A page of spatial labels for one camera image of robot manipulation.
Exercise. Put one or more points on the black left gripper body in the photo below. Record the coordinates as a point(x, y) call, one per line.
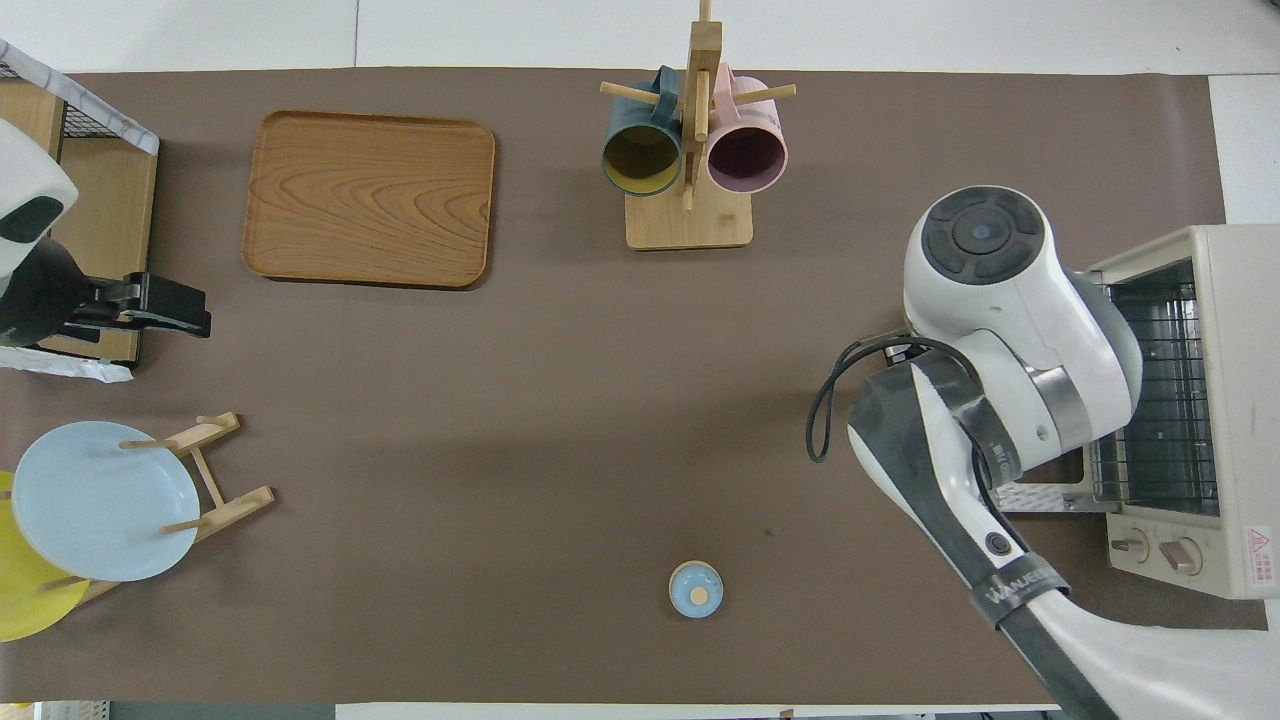
point(40, 295)

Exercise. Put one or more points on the dark blue mug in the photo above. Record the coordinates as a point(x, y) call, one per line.
point(640, 160)

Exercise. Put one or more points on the brown table mat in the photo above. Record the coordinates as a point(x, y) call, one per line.
point(600, 400)

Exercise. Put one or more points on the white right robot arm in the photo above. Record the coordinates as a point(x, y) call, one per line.
point(1000, 290)

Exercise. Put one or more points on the wooden mug tree stand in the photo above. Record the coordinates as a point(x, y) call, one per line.
point(690, 225)

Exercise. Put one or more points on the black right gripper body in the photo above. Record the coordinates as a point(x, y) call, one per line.
point(897, 353)

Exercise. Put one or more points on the wooden tray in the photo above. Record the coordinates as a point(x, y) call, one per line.
point(370, 200)

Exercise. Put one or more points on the wooden plate rack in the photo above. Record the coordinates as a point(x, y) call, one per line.
point(220, 500)

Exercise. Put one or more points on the wooden step shelf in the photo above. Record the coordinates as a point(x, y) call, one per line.
point(110, 220)

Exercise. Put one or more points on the yellow plate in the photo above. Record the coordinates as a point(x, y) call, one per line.
point(25, 600)

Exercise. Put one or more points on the wooden shelf box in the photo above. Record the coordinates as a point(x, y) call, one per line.
point(60, 365)

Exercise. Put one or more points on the pink mug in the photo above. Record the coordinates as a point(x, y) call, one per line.
point(748, 155)

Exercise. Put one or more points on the white toaster oven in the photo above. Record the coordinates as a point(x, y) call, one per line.
point(1240, 400)

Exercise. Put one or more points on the light blue plate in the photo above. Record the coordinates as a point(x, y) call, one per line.
point(100, 500)

